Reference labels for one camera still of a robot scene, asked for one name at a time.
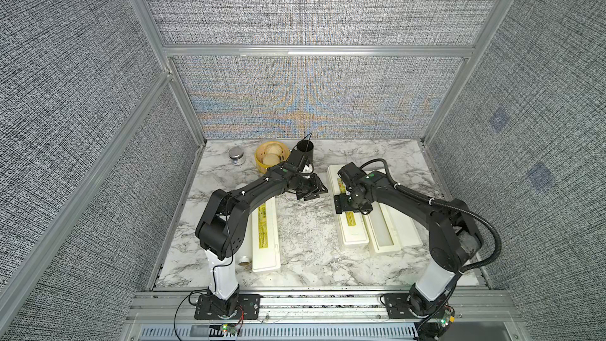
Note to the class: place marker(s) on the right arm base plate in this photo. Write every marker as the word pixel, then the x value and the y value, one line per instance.
pixel 400 304

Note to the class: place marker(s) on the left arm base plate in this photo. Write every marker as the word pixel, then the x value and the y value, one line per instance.
pixel 237 307

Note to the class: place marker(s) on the small silver lidded jar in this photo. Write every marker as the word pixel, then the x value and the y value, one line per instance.
pixel 237 155

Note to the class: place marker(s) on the yellow bowl with eggs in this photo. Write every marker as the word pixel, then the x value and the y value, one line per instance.
pixel 270 154

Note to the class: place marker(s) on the black cup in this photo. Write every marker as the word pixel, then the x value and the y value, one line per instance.
pixel 306 147

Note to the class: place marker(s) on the aluminium front rail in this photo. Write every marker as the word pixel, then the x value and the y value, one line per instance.
pixel 318 313

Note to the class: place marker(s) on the white wrap dispenser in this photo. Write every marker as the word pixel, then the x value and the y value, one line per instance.
pixel 351 230
pixel 402 228
pixel 265 238

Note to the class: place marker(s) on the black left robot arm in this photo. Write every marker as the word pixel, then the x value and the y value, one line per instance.
pixel 222 227

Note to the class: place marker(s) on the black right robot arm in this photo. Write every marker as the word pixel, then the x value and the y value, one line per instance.
pixel 454 237

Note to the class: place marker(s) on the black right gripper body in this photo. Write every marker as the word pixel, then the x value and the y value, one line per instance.
pixel 349 203

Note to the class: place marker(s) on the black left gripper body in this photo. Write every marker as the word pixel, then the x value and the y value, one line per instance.
pixel 307 188

